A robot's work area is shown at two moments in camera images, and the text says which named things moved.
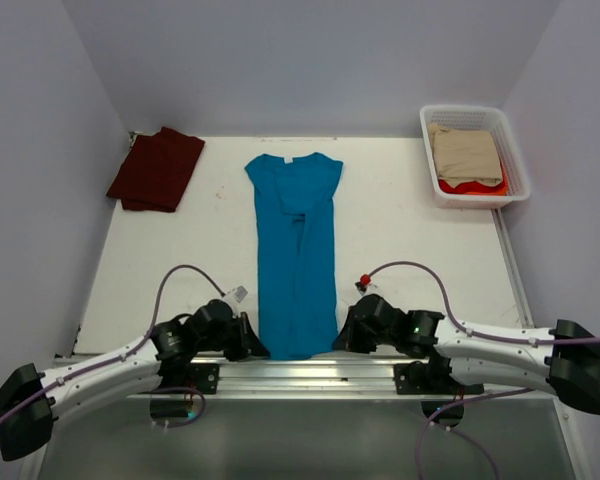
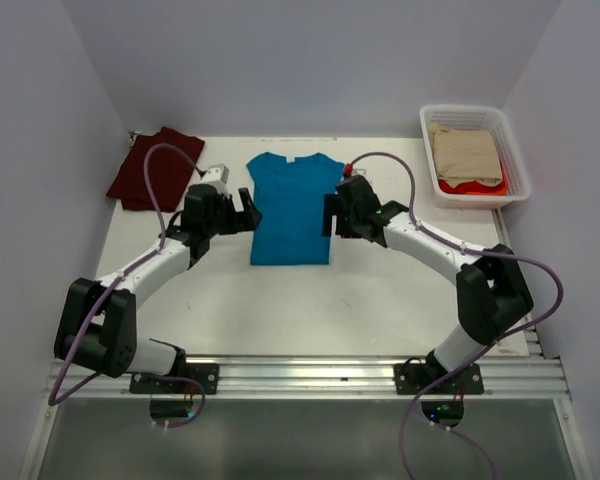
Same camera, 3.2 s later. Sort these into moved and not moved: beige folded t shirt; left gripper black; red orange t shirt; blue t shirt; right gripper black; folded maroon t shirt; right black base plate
Moved: right gripper black; left gripper black; blue t shirt
Not moved: right black base plate; red orange t shirt; beige folded t shirt; folded maroon t shirt
